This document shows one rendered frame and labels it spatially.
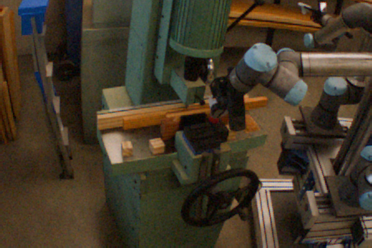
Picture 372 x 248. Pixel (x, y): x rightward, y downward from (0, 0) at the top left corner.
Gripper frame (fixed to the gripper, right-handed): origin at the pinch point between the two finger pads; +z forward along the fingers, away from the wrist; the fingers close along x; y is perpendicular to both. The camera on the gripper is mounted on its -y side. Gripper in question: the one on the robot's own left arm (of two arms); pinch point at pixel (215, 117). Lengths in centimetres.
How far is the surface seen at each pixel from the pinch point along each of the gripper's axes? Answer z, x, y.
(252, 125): 13.2, -20.9, -1.0
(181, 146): 7.9, 10.6, -4.9
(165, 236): 58, 10, -33
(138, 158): 12.3, 24.3, -5.4
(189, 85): 3.6, 3.5, 13.5
